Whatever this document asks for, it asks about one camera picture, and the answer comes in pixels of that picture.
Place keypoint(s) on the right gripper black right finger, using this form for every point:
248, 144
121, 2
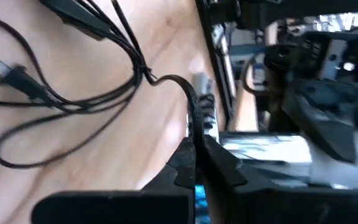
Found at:
259, 205

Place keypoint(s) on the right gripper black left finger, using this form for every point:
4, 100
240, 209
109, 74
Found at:
135, 205

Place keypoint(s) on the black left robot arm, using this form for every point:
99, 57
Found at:
291, 9

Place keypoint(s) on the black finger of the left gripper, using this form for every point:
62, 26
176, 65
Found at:
328, 124

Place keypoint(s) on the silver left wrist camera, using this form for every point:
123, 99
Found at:
334, 59

